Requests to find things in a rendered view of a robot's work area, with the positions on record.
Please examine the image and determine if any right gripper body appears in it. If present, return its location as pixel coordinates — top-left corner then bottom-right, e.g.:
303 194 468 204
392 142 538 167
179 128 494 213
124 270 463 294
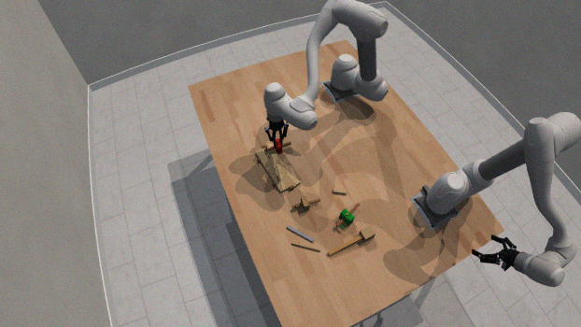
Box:
269 119 285 131

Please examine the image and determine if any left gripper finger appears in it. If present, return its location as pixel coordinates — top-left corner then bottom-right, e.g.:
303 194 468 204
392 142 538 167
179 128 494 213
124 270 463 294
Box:
491 235 517 252
472 249 505 265

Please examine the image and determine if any wooden mallet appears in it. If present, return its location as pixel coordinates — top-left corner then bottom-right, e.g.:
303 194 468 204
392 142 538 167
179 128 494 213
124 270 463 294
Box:
328 225 376 256

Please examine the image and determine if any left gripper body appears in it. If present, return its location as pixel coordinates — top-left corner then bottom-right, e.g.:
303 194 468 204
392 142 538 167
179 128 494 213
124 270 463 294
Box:
499 249 519 267

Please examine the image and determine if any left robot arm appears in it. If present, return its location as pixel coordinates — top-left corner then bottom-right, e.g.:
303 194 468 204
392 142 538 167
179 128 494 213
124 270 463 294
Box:
416 112 581 287

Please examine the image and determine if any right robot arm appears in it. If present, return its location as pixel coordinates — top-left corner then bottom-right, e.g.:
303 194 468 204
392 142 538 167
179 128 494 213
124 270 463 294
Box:
264 0 389 131

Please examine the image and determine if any grey metal bar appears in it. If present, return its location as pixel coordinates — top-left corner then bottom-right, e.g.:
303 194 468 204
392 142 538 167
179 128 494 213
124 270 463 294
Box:
287 225 314 242

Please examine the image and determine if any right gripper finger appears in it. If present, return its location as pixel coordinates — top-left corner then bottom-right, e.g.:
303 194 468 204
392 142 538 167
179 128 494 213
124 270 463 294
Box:
279 122 289 147
264 126 276 149

